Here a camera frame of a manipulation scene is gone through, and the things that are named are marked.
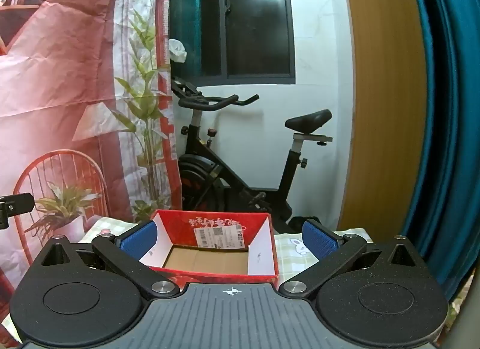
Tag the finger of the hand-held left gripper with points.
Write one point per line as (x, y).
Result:
(18, 203)

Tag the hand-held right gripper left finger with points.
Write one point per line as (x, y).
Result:
(138, 240)

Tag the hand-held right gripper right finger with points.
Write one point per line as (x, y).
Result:
(319, 241)

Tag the red strawberry print cardboard box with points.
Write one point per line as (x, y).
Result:
(221, 234)

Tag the green checked rabbit tablecloth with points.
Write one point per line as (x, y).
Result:
(290, 251)

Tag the black exercise bike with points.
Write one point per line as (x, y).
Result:
(232, 176)

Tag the red printed backdrop cloth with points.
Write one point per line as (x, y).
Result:
(75, 90)

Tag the wooden door panel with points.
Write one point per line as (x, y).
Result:
(382, 90)

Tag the teal curtain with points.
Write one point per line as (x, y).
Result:
(450, 108)

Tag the white plastic bag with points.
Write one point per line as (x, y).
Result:
(177, 50)

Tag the dark framed window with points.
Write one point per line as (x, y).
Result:
(240, 18)

